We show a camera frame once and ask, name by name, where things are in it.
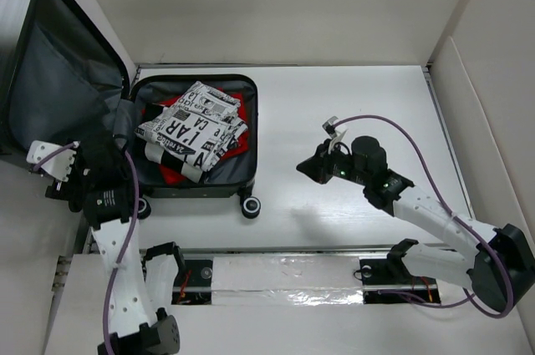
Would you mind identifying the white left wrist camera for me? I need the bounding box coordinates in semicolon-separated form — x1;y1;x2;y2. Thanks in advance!
26;140;79;182

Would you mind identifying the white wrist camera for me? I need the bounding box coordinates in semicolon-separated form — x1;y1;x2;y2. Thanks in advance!
26;140;79;182
322;116;348;154

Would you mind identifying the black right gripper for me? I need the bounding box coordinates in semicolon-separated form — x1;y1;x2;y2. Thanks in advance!
295;139;369;186

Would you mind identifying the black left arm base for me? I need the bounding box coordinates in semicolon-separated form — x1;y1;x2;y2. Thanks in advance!
171;258;213;305

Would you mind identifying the newspaper print garment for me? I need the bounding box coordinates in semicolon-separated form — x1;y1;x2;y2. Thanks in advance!
133;79;248;183

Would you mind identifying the black white space suitcase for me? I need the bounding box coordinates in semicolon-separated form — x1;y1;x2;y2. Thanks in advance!
1;0;261;219

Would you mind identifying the black white striped garment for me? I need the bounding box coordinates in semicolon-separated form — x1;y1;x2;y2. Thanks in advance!
143;143;203;184

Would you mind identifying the aluminium mounting rail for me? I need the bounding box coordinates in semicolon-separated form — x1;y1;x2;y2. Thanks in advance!
171;281;440;294

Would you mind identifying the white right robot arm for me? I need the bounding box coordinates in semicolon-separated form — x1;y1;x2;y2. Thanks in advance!
296;136;534;314

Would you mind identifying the red striped-trim garment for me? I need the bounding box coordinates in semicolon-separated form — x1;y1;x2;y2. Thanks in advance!
140;89;251;185

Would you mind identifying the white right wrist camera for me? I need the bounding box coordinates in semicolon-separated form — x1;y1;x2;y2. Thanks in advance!
322;116;348;154

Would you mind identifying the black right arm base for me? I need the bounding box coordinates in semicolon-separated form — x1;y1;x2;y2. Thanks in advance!
354;258;441;305

